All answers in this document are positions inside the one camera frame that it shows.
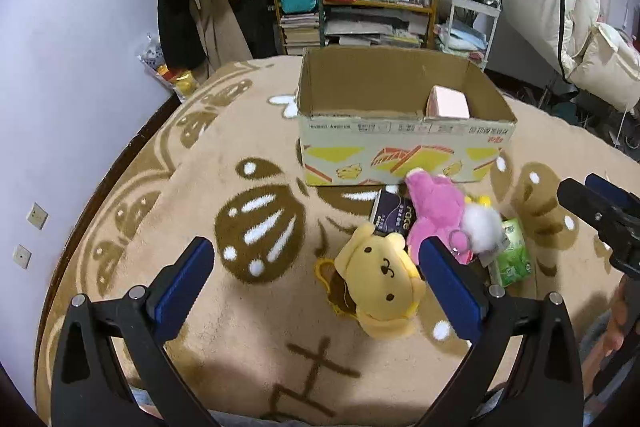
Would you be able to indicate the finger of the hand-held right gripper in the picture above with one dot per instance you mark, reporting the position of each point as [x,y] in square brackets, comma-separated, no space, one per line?
[585,202]
[612,191]

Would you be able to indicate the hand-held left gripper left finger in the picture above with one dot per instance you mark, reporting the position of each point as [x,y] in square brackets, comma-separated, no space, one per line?
[182,292]

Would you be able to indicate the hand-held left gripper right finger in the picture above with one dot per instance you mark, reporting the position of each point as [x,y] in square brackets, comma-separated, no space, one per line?
[450,292]

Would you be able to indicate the yellow dog plush toy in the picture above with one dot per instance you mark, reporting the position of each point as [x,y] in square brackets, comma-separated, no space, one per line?
[380,277]

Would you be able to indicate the white fluffy pompom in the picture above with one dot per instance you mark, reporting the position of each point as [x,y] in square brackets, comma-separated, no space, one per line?
[482,227]

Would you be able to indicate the green tissue pack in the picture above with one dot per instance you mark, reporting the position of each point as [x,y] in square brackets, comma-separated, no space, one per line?
[515,257]

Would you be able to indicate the pink plush toy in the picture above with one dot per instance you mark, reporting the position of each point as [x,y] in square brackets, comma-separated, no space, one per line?
[435,207]

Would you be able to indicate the dark tissue pack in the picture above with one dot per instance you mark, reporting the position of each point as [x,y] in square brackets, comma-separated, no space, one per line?
[392,212]

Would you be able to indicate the printed cardboard box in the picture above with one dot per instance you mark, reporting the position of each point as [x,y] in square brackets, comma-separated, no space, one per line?
[400,152]

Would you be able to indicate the person's right hand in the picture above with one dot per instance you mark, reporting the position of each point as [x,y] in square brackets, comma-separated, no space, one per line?
[615,352]

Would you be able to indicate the beige printed blanket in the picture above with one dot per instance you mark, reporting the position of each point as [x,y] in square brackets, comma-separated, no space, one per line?
[225,332]

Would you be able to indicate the cream padded chair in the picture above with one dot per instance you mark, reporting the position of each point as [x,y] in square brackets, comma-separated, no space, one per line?
[605,67]

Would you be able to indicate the pink tissue pack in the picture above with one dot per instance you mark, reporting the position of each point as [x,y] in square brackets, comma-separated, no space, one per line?
[450,102]

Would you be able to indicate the white trolley cart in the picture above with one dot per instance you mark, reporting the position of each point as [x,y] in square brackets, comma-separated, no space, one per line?
[492,12]

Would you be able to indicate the pile of snack bags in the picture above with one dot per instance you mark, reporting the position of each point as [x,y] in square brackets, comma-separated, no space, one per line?
[167,74]

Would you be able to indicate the beige coat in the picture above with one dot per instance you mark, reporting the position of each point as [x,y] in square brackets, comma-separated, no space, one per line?
[220,27]

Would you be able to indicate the black coat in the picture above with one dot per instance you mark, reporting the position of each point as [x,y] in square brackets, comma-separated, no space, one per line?
[175,22]

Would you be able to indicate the pile of papers and booklets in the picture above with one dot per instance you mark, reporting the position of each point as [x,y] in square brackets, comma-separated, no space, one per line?
[375,29]

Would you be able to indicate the stack of books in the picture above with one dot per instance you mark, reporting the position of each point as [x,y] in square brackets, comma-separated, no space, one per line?
[300,34]

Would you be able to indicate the white wall socket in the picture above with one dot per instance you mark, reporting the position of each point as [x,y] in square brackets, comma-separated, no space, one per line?
[22,256]
[38,215]

